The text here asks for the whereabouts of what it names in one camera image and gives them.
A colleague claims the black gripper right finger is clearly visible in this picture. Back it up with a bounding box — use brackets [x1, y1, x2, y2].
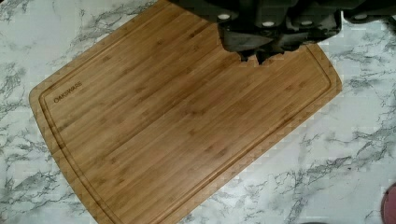
[255, 21, 342, 64]

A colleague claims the bamboo cutting board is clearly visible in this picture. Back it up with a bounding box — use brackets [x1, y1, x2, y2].
[29, 0, 342, 224]

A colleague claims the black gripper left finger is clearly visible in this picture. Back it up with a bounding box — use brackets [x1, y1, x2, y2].
[218, 25, 273, 62]

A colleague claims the dark red round object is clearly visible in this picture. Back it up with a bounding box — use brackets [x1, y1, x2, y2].
[381, 184, 396, 224]

